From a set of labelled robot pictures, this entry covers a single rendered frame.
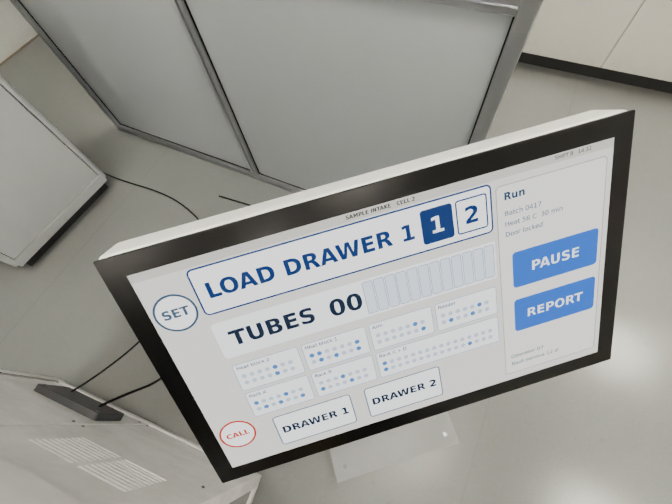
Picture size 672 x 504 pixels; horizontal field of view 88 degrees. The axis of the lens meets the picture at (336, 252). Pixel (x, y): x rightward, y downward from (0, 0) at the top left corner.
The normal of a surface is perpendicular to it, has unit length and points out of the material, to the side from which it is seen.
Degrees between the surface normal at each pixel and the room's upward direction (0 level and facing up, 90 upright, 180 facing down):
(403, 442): 3
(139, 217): 0
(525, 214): 50
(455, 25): 90
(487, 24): 90
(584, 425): 0
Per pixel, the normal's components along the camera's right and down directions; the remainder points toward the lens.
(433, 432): -0.07, -0.40
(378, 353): 0.15, 0.37
